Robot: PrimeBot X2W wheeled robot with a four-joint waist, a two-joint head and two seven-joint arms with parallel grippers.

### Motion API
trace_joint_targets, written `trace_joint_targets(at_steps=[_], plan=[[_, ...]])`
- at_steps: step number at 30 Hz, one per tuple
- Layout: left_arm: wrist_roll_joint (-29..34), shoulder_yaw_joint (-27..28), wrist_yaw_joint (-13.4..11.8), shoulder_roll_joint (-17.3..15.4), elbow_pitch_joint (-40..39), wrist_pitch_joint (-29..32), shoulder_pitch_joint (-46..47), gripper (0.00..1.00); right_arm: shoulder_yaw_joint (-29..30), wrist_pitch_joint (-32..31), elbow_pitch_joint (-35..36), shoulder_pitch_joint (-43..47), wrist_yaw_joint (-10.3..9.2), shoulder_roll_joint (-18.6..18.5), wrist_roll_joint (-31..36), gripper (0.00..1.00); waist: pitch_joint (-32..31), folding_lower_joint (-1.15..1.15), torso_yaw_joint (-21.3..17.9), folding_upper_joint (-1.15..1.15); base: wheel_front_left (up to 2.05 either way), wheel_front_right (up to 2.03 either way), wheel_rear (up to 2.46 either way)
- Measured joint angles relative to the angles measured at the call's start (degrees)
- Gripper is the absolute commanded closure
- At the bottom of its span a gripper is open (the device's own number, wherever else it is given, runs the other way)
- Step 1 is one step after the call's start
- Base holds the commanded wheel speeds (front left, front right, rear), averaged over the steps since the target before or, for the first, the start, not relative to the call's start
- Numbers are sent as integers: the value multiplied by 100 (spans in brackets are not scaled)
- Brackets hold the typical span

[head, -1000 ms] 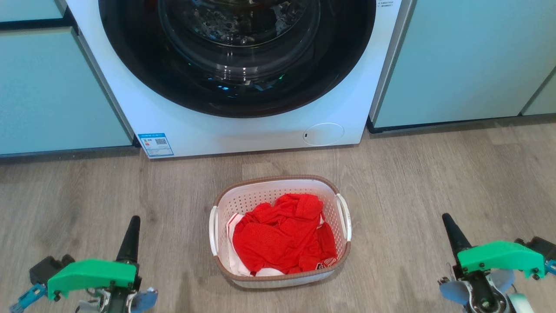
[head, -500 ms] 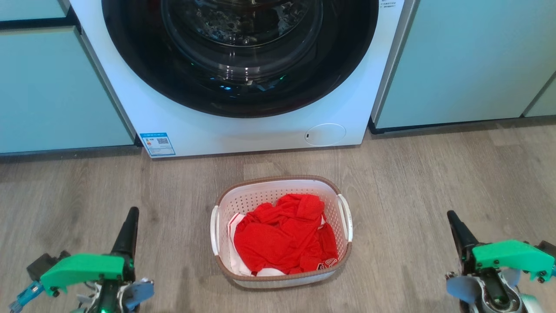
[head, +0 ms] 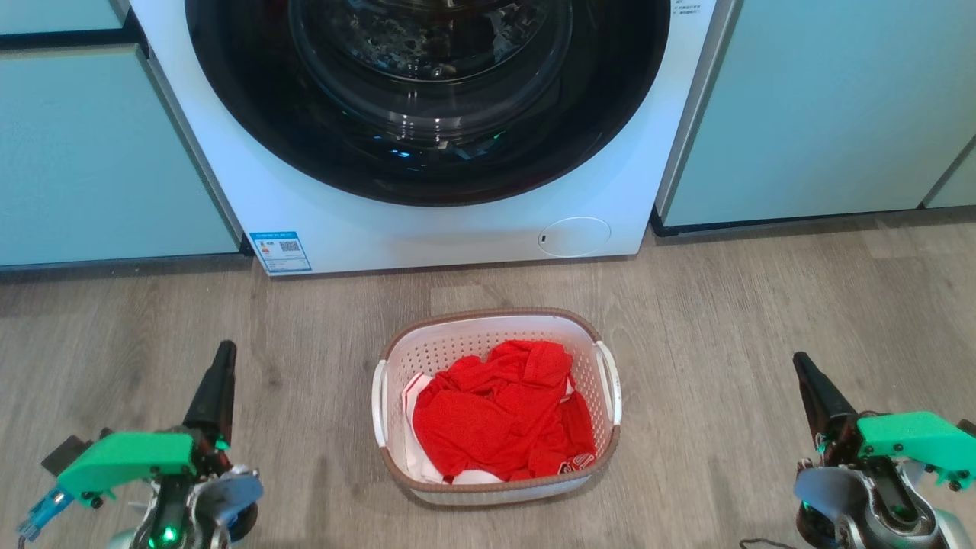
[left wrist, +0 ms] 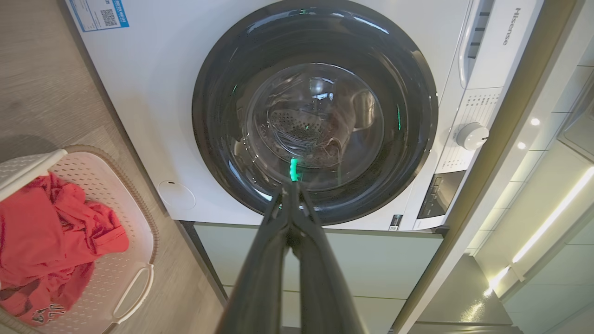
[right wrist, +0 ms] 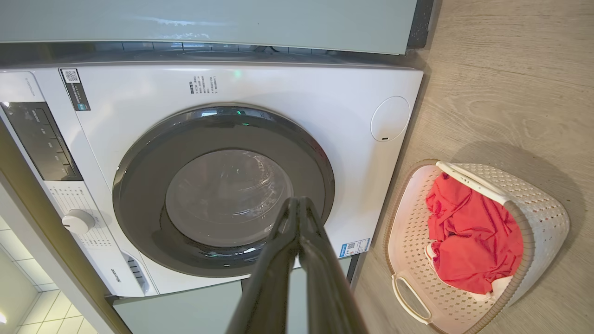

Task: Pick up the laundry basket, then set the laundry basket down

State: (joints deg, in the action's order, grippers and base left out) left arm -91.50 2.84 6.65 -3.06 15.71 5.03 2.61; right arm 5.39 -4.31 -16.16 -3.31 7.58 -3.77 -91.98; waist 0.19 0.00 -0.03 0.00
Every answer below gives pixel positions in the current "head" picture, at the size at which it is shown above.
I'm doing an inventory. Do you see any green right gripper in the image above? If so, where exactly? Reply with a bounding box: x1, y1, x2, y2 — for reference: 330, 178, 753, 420
792, 352, 976, 492

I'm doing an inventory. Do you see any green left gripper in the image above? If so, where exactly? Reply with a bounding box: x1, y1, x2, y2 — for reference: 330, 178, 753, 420
42, 341, 237, 509

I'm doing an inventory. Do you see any white laundry basket brown rim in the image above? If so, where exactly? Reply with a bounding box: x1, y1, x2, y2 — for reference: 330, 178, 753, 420
371, 307, 623, 507

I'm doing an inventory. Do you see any blue energy label sticker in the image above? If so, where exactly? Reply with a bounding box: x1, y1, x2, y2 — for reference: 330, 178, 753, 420
249, 231, 312, 275

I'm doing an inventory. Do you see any white garment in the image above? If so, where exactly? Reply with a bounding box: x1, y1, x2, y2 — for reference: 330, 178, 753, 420
402, 372, 504, 487

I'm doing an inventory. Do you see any narrow pale green cabinet panel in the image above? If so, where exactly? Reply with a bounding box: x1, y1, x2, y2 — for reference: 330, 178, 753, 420
921, 142, 976, 210

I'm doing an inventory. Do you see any large pale green cabinet door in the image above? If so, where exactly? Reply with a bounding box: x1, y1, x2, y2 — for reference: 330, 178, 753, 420
0, 43, 242, 268

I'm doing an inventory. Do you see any red mesh jersey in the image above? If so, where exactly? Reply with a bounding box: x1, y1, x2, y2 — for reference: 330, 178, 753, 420
412, 339, 598, 483

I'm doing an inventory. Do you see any white washing machine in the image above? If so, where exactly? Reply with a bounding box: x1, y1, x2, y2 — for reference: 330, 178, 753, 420
130, 0, 739, 276

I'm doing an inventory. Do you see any wide pale green cabinet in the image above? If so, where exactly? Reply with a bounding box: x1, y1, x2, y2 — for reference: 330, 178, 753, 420
657, 0, 976, 229

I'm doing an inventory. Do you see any black round washing machine door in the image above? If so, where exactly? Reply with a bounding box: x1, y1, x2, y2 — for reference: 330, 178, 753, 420
185, 0, 671, 207

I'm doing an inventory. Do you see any round white filter cover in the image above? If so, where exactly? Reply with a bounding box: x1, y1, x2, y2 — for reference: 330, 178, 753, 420
538, 217, 612, 258

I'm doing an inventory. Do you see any small pale green cabinet drawer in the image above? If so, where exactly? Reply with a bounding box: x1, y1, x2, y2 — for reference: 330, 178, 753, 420
0, 0, 130, 36

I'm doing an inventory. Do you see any blue cable connector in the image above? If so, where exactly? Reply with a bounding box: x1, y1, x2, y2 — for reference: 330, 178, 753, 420
17, 486, 74, 541

